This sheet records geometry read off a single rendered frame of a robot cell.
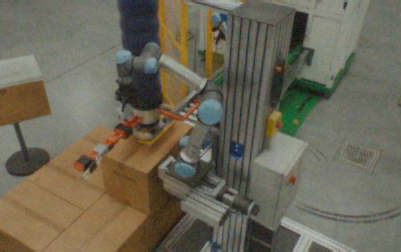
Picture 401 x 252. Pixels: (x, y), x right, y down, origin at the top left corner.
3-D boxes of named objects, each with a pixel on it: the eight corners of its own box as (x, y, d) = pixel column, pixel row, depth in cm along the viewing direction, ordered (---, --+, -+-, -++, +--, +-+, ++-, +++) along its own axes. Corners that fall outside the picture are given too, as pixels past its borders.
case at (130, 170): (152, 147, 338) (149, 109, 314) (193, 164, 323) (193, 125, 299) (105, 193, 296) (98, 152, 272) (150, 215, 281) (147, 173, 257)
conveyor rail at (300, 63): (302, 63, 493) (305, 49, 481) (306, 64, 491) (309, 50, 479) (208, 176, 332) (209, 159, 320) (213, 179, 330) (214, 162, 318)
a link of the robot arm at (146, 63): (158, 51, 195) (136, 49, 196) (153, 62, 186) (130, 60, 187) (159, 66, 200) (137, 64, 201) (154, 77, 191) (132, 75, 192)
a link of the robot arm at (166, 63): (229, 86, 216) (151, 35, 203) (228, 97, 207) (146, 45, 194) (217, 100, 222) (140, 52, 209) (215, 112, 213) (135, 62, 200)
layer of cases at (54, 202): (104, 157, 385) (99, 124, 361) (192, 199, 346) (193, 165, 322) (-7, 250, 302) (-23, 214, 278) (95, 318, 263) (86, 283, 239)
